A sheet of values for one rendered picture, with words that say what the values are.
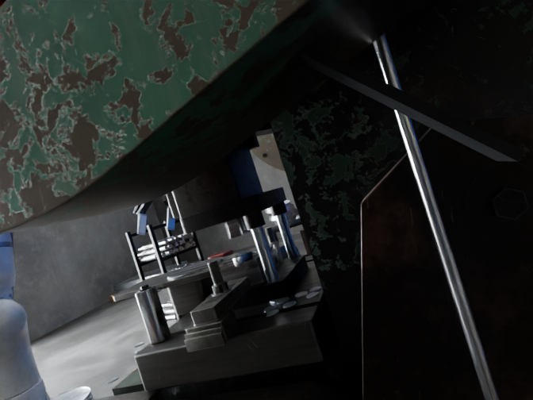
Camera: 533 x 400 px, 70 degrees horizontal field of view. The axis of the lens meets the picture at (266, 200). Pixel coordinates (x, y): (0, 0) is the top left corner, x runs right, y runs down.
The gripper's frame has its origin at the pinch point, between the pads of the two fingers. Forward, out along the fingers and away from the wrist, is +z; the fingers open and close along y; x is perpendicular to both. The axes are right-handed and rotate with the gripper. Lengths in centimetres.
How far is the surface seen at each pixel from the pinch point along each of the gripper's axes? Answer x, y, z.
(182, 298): 26, -38, 23
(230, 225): 25, -50, 10
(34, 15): 72, -67, 4
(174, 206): 32, -41, 6
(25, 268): -188, 469, -33
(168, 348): 39, -49, 31
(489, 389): 34, -91, 34
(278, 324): 35, -66, 28
